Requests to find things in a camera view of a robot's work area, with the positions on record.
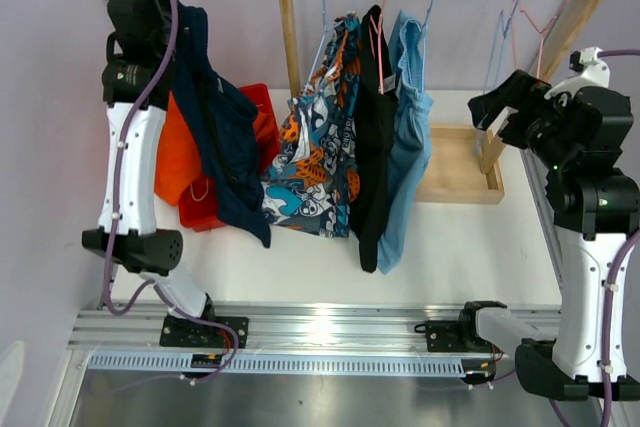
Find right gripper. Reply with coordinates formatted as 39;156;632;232
469;70;578;173

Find light blue shorts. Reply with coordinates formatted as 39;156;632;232
377;10;433;275

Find black shorts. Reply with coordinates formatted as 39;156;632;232
350;5;398;273

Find navy blue shorts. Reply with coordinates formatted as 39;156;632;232
172;4;271;248

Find patterned blue orange shorts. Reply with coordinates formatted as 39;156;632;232
262;12;361;238

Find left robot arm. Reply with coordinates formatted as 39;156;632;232
82;0;217;347

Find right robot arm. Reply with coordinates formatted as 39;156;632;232
456;70;639;401

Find wooden clothes rack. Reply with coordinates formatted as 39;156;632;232
279;0;602;205

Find red plastic bin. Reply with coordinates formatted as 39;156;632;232
178;83;280;232

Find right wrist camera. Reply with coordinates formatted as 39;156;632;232
544;47;610;100

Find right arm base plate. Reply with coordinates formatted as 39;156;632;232
413;320;502;354

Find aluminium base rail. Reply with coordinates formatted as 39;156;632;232
67;300;614;378

